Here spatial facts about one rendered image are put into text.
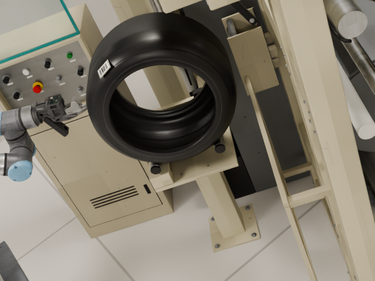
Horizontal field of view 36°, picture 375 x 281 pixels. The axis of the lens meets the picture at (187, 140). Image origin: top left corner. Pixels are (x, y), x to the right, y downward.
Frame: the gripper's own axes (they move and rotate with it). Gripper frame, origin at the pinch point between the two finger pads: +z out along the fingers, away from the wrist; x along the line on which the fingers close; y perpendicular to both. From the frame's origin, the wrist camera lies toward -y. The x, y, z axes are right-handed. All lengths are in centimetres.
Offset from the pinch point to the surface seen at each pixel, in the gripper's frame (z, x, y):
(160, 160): 23.2, -11.7, -24.4
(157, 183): 18.4, -9.3, -37.7
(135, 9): 26.8, 27.7, 23.4
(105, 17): -31, 277, -84
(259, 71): 71, 21, -15
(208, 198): 34, 28, -87
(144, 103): -8, 191, -125
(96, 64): 11.0, -5.2, 20.2
